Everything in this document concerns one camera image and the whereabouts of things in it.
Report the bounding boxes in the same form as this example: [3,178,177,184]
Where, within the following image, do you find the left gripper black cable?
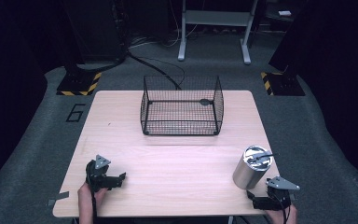
[89,189,98,224]

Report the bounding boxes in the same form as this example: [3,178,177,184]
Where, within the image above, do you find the dark equipment column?
[62,0,129,73]

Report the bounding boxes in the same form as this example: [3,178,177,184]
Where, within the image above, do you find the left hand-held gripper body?
[85,154,121,193]

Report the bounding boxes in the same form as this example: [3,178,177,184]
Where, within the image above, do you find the thick black floor cable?
[126,49,183,91]

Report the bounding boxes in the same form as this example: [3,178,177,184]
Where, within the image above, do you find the black wire mesh basket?
[140,75,225,136]

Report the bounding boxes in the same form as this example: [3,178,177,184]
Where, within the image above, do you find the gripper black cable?
[89,189,98,224]
[278,195,292,224]

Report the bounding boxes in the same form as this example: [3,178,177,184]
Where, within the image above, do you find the person's left hand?
[77,181,109,216]

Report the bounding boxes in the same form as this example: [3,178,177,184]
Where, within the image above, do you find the white floor cables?
[129,0,200,49]

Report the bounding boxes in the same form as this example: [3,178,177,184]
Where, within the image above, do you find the black yellow striped stand base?
[56,71,103,97]
[259,71,307,97]

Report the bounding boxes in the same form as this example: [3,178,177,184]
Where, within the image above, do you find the grey tape strip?
[47,190,71,207]

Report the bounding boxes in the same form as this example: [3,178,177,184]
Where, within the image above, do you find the white metal stand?
[177,0,259,65]

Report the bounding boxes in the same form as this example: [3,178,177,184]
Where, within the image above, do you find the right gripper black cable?
[278,195,292,224]

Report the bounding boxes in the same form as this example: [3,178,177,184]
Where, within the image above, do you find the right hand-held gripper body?
[265,175,301,211]

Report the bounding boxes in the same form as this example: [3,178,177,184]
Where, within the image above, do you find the person's right hand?
[264,204,298,224]

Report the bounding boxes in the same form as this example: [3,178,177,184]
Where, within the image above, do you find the silver metal canister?
[232,145,278,190]

